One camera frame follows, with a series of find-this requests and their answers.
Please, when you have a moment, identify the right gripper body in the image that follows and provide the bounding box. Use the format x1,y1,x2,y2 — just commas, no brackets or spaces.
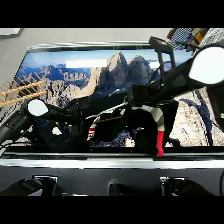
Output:
127,82,162,108

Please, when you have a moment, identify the black jacket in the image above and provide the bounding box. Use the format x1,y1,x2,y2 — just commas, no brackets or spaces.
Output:
31,91,180,158

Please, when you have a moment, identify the blue checked garment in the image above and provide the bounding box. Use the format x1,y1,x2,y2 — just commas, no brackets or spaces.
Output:
169,28,195,46

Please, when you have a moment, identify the wooden rack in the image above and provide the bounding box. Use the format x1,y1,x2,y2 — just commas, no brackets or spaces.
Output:
0,75,48,108

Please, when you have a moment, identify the silver frame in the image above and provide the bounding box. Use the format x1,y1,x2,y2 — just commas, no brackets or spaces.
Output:
0,151,224,197

